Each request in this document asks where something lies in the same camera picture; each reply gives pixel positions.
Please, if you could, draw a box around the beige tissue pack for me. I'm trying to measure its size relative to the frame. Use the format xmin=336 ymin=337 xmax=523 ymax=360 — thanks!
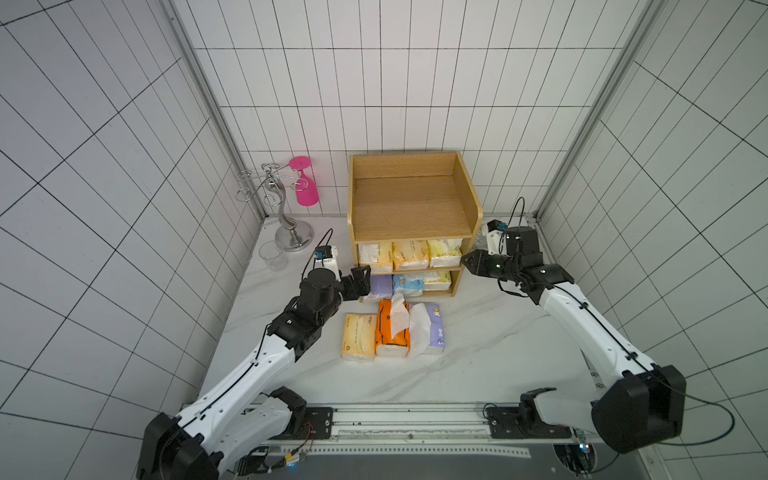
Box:
xmin=358 ymin=242 xmax=394 ymax=275
xmin=392 ymin=240 xmax=430 ymax=272

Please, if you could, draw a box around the yellow tissue pack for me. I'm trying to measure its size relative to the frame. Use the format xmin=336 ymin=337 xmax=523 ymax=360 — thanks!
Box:
xmin=341 ymin=314 xmax=377 ymax=361

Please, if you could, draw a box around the orange tissue pack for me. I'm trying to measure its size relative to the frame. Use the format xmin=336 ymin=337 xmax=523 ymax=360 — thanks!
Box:
xmin=375 ymin=293 xmax=411 ymax=358

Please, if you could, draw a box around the purple tissue pack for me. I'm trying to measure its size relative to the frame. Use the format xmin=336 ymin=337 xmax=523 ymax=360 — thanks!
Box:
xmin=410 ymin=303 xmax=445 ymax=356
xmin=363 ymin=275 xmax=394 ymax=302

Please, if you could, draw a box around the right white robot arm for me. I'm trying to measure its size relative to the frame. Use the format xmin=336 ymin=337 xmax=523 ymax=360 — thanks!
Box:
xmin=461 ymin=227 xmax=686 ymax=453

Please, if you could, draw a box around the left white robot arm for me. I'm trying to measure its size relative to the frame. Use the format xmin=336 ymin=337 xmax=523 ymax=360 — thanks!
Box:
xmin=136 ymin=267 xmax=371 ymax=479

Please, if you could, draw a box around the purple tissue pack bottom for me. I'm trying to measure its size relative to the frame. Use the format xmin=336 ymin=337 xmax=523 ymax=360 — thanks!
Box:
xmin=363 ymin=275 xmax=394 ymax=302

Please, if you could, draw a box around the white-yellow tissue pack middle-right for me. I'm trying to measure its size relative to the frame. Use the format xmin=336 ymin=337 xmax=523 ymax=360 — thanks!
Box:
xmin=427 ymin=239 xmax=463 ymax=268

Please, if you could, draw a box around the yellow-white tissue pack bottom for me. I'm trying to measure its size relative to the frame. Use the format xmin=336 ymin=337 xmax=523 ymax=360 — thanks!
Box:
xmin=423 ymin=271 xmax=452 ymax=292

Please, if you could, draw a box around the blue tissue pack bottom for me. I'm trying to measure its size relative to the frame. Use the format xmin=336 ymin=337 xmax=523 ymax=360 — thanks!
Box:
xmin=392 ymin=274 xmax=424 ymax=297

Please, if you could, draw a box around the wooden three-tier shelf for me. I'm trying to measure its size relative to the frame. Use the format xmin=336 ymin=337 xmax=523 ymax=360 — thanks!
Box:
xmin=347 ymin=151 xmax=483 ymax=265

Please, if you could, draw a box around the silver glass holder stand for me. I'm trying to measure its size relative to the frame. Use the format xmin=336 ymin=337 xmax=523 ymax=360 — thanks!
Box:
xmin=236 ymin=163 xmax=314 ymax=252

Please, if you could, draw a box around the clear plastic cup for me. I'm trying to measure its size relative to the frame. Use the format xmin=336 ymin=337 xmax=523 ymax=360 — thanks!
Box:
xmin=258 ymin=241 xmax=288 ymax=272

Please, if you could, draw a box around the pink wine glass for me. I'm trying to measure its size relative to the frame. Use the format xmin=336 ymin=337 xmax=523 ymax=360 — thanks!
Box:
xmin=289 ymin=156 xmax=319 ymax=207

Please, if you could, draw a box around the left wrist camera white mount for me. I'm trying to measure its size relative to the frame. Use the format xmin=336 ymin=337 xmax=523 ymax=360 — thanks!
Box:
xmin=313 ymin=245 xmax=341 ymax=280

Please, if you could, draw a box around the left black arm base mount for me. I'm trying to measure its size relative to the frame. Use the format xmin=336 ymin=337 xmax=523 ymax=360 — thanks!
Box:
xmin=268 ymin=387 xmax=335 ymax=440

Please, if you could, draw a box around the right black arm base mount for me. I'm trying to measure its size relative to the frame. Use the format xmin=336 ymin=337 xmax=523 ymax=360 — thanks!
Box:
xmin=482 ymin=388 xmax=572 ymax=440

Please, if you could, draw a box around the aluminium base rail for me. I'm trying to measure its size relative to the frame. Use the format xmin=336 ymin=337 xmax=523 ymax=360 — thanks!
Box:
xmin=251 ymin=403 xmax=655 ymax=460

